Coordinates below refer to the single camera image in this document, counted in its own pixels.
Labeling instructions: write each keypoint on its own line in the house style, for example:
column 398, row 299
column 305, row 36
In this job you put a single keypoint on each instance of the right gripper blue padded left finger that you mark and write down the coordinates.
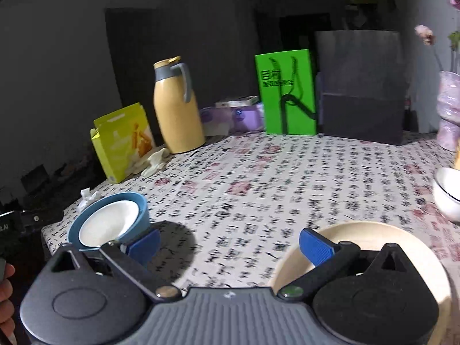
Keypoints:
column 129, row 259

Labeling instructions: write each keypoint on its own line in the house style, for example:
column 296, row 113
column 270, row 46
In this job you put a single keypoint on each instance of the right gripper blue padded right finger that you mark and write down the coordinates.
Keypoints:
column 329, row 260

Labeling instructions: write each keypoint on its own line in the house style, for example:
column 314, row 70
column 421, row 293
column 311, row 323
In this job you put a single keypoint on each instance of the white bowl black rim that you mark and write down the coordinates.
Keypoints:
column 446, row 186
column 108, row 223

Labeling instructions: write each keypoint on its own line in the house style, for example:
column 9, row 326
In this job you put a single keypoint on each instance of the blue bowl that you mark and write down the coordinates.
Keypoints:
column 141, row 224

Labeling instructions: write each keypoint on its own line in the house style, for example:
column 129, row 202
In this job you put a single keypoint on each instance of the person's left hand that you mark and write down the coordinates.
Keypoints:
column 7, row 308

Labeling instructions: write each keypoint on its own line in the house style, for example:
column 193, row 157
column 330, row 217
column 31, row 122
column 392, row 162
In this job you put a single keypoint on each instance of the cream shallow plate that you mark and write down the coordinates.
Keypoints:
column 371, row 235

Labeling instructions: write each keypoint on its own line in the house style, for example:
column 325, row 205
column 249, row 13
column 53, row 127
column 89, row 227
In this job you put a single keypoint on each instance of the crumpled white tissue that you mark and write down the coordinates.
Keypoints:
column 88, row 197

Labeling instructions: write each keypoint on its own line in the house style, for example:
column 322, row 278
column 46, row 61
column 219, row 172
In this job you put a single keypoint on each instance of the white latex gloves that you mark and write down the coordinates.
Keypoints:
column 152, row 163

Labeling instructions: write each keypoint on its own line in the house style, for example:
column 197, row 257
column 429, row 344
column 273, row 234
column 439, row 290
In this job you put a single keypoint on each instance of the calligraphy print tablecloth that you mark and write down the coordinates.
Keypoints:
column 235, row 206

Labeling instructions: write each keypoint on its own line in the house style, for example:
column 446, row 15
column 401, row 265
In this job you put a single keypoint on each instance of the yellow snack box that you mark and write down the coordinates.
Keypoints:
column 123, row 141

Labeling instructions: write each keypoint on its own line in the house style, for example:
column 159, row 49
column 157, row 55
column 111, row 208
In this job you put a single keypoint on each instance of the yellow mug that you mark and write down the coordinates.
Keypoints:
column 456, row 162

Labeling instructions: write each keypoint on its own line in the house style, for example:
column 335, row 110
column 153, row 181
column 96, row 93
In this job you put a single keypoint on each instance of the purple tissue pack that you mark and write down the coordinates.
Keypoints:
column 230, row 121

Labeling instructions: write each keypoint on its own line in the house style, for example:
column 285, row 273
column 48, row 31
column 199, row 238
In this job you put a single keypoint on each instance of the small white carton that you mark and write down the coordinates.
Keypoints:
column 239, row 102

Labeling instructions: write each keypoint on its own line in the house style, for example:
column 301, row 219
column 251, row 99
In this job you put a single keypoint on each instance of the yellow thermos jug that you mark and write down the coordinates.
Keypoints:
column 175, row 106

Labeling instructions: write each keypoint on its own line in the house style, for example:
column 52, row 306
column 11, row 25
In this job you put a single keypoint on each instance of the black paper bag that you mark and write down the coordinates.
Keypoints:
column 363, row 84

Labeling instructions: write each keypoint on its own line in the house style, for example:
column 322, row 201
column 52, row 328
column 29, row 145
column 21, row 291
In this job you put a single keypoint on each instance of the purple textured vase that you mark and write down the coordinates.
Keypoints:
column 448, row 111

